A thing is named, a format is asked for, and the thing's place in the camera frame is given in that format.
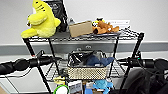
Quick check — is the pale basket with dark spots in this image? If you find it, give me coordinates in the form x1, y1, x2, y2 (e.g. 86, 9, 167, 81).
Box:
66, 49, 111, 81

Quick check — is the blue cloth item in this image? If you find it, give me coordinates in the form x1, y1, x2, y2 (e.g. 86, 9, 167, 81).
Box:
84, 54, 115, 68

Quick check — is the black office chair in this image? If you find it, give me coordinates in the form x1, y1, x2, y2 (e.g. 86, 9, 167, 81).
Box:
124, 67, 168, 94

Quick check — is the orange plush toy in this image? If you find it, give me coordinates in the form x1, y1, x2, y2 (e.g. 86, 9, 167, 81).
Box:
92, 18, 121, 36

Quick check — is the flat white box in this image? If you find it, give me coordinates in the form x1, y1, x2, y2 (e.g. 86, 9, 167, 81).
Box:
111, 19, 131, 30

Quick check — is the brown cardboard box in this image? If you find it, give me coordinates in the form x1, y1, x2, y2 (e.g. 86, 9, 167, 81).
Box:
68, 20, 95, 39

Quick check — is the yellow plush toy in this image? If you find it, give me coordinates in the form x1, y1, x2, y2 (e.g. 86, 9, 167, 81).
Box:
20, 0, 62, 40

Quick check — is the blue cup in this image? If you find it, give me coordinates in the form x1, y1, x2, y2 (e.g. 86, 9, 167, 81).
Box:
84, 87, 94, 94

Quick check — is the thin grey cable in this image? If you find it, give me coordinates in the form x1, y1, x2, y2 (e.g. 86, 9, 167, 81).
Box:
0, 70, 38, 80

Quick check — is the grey wall band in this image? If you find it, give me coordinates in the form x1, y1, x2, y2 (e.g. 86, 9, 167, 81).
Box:
0, 41, 168, 57

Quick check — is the black wire shelf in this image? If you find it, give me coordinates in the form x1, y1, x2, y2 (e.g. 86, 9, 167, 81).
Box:
22, 27, 146, 94

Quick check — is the white wall socket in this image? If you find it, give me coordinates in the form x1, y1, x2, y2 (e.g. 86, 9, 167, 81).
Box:
84, 44, 93, 50

